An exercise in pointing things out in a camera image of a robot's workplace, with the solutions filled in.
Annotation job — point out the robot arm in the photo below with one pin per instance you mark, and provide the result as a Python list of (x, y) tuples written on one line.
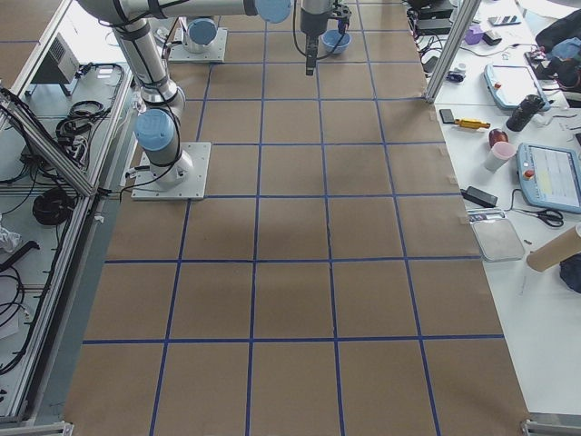
[(158, 129), (201, 28)]

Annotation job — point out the blue bowl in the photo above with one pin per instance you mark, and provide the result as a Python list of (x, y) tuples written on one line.
[(334, 42)]

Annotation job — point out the purple box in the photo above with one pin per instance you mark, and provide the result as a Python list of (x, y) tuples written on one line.
[(473, 35)]

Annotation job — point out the black phone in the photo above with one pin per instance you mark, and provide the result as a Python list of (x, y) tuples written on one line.
[(447, 116)]

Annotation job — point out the teach pendant far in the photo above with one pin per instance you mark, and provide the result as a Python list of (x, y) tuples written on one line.
[(510, 84)]

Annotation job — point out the teach pendant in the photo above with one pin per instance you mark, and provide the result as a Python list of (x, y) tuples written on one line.
[(510, 84), (549, 177)]

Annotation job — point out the black water bottle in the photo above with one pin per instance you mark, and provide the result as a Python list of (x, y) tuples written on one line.
[(524, 112)]

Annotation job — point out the white pink cup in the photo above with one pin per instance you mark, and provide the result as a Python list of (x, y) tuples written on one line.
[(499, 154)]

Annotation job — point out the black power adapter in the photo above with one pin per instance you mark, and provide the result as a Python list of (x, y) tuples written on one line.
[(479, 197)]

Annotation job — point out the grey control box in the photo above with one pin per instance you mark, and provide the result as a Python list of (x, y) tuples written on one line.
[(59, 67)]

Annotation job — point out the teach pendant near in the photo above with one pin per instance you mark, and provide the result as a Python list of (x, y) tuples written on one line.
[(549, 177)]

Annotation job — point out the silver kitchen scale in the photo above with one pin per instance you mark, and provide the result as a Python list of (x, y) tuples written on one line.
[(496, 235)]

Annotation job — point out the black scissors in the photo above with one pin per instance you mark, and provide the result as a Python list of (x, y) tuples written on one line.
[(550, 217)]

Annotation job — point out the cardboard tube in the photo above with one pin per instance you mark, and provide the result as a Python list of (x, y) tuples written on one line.
[(555, 251)]

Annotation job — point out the aluminium frame post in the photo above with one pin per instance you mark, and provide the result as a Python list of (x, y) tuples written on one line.
[(466, 11)]

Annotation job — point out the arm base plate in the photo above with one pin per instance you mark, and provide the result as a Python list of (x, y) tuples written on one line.
[(186, 180), (184, 50)]

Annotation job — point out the yellow screwdriver handle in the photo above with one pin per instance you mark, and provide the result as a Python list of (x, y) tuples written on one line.
[(474, 124)]

